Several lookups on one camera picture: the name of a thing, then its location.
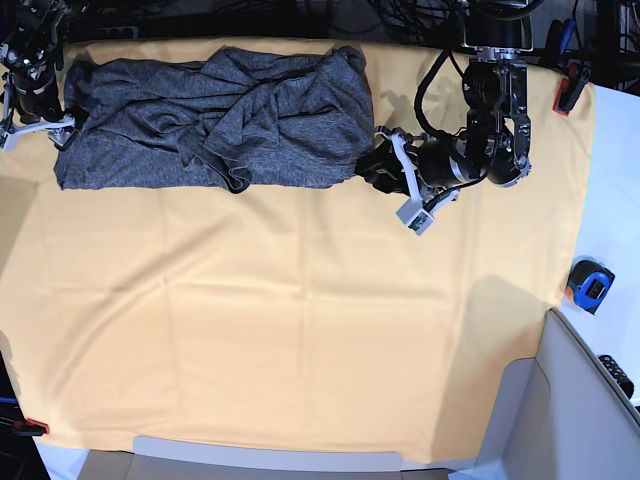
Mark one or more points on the grey long-sleeve shirt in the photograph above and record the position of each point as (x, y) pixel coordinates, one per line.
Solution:
(237, 119)

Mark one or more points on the black studded remote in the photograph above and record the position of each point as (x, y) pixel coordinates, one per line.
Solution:
(618, 374)

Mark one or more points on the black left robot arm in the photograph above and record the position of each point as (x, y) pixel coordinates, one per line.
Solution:
(497, 132)

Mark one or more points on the white cardboard box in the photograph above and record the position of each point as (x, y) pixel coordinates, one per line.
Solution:
(154, 458)
(560, 415)

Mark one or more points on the blue black tape measure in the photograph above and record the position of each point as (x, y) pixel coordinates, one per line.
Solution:
(588, 284)

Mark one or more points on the red black clamp left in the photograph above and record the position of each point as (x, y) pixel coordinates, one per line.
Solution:
(29, 428)

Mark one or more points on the white cardboard box right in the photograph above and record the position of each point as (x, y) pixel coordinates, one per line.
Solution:
(560, 415)

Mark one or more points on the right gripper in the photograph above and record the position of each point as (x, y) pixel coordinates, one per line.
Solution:
(32, 111)

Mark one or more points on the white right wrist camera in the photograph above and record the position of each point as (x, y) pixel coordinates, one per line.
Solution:
(8, 139)

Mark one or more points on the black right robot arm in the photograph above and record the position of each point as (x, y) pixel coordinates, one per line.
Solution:
(34, 33)

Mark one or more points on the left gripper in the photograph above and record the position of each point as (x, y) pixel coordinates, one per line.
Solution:
(439, 170)

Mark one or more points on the yellow table cloth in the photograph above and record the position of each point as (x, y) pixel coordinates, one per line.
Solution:
(284, 318)

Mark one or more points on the red black clamp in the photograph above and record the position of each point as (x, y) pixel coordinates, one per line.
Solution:
(571, 87)
(29, 428)

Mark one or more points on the white cardboard box bottom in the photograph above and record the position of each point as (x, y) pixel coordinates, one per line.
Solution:
(154, 458)

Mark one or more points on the red black clamp right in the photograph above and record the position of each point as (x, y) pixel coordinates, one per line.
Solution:
(571, 87)

